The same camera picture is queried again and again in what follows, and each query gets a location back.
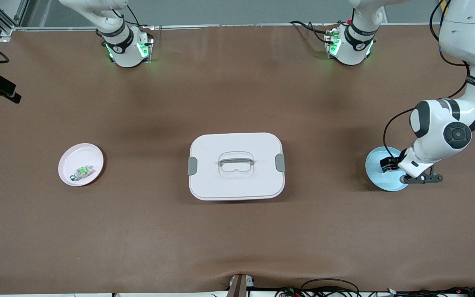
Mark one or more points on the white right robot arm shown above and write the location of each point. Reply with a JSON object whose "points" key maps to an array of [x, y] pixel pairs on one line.
{"points": [[126, 49]]}

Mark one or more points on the light blue round plate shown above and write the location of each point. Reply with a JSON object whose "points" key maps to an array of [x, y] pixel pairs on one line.
{"points": [[379, 179]]}

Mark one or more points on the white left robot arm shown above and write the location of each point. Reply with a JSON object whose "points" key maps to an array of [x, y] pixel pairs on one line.
{"points": [[431, 144]]}

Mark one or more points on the green and clear switch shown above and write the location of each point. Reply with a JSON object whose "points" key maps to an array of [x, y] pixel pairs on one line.
{"points": [[81, 171]]}

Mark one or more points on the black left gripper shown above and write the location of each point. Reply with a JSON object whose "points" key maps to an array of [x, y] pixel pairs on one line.
{"points": [[395, 161]]}

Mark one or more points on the brown table mat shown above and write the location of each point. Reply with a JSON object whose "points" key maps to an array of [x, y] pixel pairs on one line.
{"points": [[237, 239]]}

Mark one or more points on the pink round plate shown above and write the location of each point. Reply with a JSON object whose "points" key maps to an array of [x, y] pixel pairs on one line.
{"points": [[89, 154]]}

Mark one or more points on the metal table edge bracket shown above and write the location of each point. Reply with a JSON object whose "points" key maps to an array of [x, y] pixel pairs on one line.
{"points": [[239, 286]]}

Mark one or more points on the white lidded box grey clasps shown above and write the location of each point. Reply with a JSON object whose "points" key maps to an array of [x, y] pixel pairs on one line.
{"points": [[237, 185]]}

